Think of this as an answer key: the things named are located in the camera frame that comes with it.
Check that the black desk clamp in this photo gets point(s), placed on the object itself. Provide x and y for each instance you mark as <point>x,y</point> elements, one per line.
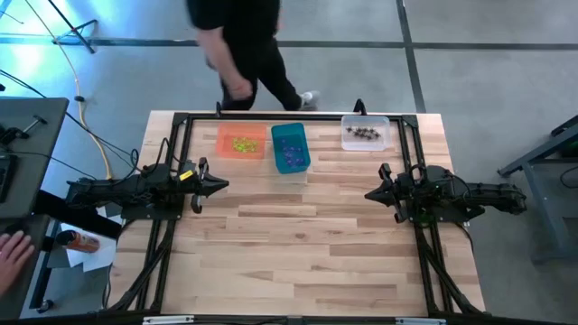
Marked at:
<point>18,133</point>

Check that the black caster wheel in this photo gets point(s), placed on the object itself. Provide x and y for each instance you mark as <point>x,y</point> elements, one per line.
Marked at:
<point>45,307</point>

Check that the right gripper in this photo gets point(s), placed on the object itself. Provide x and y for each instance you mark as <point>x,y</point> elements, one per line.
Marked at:
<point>406,189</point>

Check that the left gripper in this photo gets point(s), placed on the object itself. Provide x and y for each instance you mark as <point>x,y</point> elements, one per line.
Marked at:
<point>187,185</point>

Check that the person's hand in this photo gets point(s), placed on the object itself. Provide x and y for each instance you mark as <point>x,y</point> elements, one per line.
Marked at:
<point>13,259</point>

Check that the yellow label tag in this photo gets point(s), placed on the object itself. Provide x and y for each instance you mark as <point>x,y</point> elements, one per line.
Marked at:
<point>186,175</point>

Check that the teal plastic bin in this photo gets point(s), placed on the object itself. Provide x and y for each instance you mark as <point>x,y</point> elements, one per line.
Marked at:
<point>289,133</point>

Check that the dark grey desk top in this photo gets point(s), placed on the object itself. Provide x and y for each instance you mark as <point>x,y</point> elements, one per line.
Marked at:
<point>27,298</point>

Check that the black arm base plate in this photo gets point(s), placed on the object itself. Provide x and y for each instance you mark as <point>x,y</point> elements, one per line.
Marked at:
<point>451,216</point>
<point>149,214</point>

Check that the person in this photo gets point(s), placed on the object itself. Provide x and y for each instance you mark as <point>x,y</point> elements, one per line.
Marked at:
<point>244,31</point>

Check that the white paper sheet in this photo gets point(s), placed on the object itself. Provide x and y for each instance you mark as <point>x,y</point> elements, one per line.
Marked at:
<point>104,258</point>

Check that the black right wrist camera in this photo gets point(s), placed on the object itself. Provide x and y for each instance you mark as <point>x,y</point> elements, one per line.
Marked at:
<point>435,182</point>

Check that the black slanted beam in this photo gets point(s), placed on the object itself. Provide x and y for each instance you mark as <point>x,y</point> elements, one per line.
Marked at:
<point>68,212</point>

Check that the white shoe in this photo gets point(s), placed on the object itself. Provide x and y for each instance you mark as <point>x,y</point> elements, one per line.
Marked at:
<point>310,99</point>

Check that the orange spray can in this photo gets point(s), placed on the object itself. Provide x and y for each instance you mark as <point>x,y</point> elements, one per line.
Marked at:
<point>79,241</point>

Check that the silver metal bracket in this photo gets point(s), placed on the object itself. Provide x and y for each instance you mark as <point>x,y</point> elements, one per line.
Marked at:
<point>420,321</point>
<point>168,319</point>

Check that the black light stand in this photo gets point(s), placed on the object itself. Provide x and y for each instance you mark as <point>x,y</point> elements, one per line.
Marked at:
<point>72,28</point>

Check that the clear plastic bin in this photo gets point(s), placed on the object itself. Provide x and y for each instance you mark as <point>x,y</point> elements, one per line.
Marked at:
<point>366,144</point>

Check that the orange plastic bin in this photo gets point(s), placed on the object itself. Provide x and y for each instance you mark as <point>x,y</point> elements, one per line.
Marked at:
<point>226,151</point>

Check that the black keyboard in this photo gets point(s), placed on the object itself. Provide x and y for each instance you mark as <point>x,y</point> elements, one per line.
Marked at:
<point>4,178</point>

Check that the black aluminium table frame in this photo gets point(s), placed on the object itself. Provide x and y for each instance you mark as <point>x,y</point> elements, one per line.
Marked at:
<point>410,121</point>

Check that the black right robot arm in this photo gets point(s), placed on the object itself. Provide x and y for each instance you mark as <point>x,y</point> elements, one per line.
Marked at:
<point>478,194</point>

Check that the black table clamp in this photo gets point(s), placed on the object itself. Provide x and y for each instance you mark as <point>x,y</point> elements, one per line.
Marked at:
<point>219,109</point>
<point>360,107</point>

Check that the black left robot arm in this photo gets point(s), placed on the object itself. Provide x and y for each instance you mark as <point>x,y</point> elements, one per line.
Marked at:
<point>117,189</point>

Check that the grey metal table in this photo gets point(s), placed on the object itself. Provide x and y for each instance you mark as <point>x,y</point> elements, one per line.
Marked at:
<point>544,203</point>

